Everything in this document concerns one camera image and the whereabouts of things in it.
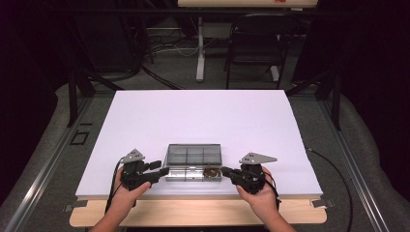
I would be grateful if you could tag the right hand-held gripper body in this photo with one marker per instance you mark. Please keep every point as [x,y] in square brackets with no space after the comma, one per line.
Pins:
[253,177]

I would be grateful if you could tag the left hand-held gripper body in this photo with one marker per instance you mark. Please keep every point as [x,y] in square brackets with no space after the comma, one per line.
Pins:
[133,177]

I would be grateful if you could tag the brown round metal object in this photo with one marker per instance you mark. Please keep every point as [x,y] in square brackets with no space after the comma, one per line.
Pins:
[211,172]

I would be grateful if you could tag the clear plastic compartment box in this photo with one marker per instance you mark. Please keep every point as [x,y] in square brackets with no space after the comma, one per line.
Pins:
[193,161]

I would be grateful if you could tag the person's left hand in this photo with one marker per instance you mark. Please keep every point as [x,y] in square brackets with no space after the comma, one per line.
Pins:
[124,198]

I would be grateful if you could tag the person's right hand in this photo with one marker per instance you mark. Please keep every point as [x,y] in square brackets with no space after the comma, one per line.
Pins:
[262,201]

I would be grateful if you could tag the light wooden table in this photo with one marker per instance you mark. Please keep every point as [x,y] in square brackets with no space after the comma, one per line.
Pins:
[193,211]

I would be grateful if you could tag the black tape strip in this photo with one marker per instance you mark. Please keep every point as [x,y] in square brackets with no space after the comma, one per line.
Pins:
[86,124]

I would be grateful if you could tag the short white desk leg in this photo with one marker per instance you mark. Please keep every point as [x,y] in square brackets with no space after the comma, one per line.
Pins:
[274,73]

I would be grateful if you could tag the black folding chair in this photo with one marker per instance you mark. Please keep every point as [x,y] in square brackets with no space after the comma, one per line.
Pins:
[257,45]

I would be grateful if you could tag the metal floor rail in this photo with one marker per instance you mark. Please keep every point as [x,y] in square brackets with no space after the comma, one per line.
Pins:
[48,164]
[354,174]

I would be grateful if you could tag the black metal frame stand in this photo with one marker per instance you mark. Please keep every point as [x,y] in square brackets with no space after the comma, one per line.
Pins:
[336,103]
[73,96]

